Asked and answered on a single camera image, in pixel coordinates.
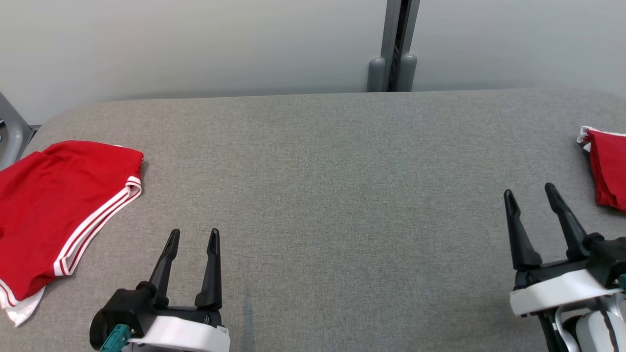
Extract grey metal post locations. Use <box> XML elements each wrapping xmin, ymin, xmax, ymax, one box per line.
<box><xmin>367</xmin><ymin>0</ymin><xmax>420</xmax><ymax>92</ymax></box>

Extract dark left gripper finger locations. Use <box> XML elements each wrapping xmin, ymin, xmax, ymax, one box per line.
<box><xmin>195</xmin><ymin>228</ymin><xmax>223</xmax><ymax>309</ymax></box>
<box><xmin>149</xmin><ymin>229</ymin><xmax>180</xmax><ymax>308</ymax></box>

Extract grey metal frame leg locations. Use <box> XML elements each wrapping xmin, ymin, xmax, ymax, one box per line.
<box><xmin>0</xmin><ymin>92</ymin><xmax>41</xmax><ymax>172</ymax></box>

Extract red jersey with white sleeves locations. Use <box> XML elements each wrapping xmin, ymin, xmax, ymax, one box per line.
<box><xmin>0</xmin><ymin>140</ymin><xmax>145</xmax><ymax>327</ymax></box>

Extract red shorts with white stripe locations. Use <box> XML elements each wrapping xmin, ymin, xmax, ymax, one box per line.
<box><xmin>577</xmin><ymin>126</ymin><xmax>626</xmax><ymax>213</ymax></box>

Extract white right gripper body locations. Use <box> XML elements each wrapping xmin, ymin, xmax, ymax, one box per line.
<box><xmin>510</xmin><ymin>258</ymin><xmax>623</xmax><ymax>317</ymax></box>

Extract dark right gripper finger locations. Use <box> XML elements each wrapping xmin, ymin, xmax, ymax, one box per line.
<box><xmin>544</xmin><ymin>183</ymin><xmax>604</xmax><ymax>260</ymax></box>
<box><xmin>504</xmin><ymin>190</ymin><xmax>542</xmax><ymax>270</ymax></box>

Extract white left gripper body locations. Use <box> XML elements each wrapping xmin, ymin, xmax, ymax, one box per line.
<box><xmin>128</xmin><ymin>306</ymin><xmax>231</xmax><ymax>352</ymax></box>

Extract teal left camera connector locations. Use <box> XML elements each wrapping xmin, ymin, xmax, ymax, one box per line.
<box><xmin>99</xmin><ymin>324</ymin><xmax>133</xmax><ymax>352</ymax></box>

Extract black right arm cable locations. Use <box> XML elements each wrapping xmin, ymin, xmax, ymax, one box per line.
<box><xmin>602</xmin><ymin>310</ymin><xmax>621</xmax><ymax>352</ymax></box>

